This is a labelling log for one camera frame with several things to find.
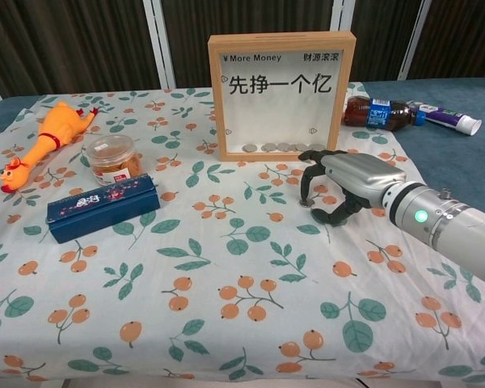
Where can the clear plastic snack jar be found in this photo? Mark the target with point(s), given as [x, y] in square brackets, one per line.
[113, 161]

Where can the purple and white toothpaste tube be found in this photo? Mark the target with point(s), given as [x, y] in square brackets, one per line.
[448, 117]

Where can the orange rubber chicken toy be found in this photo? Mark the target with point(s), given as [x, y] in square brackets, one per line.
[56, 133]

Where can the dark pleated curtain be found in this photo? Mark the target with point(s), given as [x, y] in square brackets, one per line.
[266, 16]
[64, 44]
[460, 36]

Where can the dark blue rectangular box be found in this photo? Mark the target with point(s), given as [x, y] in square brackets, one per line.
[105, 214]

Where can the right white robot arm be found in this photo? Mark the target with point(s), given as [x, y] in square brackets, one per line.
[448, 226]

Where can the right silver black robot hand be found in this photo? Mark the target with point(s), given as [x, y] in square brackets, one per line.
[363, 178]

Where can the cola bottle with blue label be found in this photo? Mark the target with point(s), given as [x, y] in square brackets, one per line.
[378, 113]

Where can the wooden frame money box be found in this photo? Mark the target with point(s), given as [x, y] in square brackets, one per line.
[279, 117]

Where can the fruit and leaf print tablecloth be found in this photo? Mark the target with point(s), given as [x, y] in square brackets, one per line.
[226, 283]

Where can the silver coin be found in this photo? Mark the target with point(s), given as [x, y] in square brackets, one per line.
[283, 146]
[304, 148]
[294, 147]
[249, 148]
[268, 147]
[307, 203]
[316, 148]

